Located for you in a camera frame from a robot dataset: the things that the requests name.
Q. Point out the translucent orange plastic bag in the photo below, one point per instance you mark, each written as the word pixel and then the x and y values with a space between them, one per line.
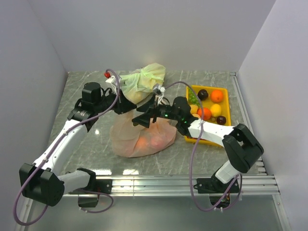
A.
pixel 137 141

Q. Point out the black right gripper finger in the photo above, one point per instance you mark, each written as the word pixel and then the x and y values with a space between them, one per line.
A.
pixel 143 120
pixel 148 106

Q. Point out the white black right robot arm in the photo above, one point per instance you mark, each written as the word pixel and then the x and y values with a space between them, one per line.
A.
pixel 241 146

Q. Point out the yellow fake pear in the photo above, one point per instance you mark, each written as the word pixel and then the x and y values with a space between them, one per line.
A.
pixel 194 108

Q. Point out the tied green plastic bag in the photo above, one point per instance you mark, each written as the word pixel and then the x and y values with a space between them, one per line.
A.
pixel 137 85

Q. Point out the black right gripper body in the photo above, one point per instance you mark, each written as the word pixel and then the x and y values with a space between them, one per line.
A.
pixel 162 111

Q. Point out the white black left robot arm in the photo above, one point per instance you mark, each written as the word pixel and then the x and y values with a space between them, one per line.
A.
pixel 41 180

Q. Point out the dark purple fake plum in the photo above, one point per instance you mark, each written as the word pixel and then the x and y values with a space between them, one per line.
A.
pixel 202 94

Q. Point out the green fake grape bunch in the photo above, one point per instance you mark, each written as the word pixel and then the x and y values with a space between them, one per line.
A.
pixel 193 99

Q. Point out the orange fake orange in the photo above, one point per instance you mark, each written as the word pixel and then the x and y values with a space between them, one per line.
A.
pixel 217 96
pixel 204 113

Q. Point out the yellow plastic fruit tray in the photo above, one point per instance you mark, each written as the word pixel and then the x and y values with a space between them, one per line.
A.
pixel 225 118

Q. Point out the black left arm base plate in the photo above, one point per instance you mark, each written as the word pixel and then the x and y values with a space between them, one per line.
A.
pixel 100 186

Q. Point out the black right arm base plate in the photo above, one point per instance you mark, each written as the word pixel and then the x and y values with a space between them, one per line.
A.
pixel 210 185

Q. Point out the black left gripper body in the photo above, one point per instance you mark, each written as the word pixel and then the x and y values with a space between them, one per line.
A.
pixel 118 107

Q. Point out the aluminium rail frame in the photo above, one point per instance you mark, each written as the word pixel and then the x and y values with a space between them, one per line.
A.
pixel 242 184

